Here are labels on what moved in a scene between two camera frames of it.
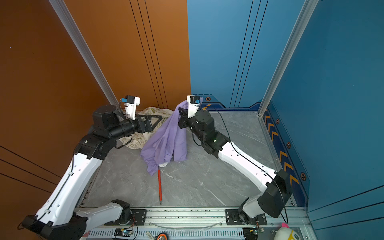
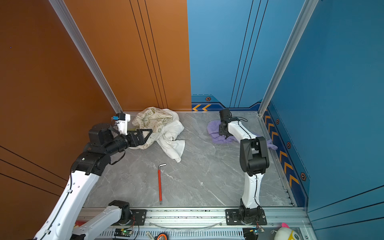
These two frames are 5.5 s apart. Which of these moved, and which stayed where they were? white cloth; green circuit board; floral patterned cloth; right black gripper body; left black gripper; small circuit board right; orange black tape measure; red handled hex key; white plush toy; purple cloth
Moved: left black gripper; purple cloth; right black gripper body; white cloth
Stayed: white plush toy; green circuit board; orange black tape measure; small circuit board right; red handled hex key; floral patterned cloth
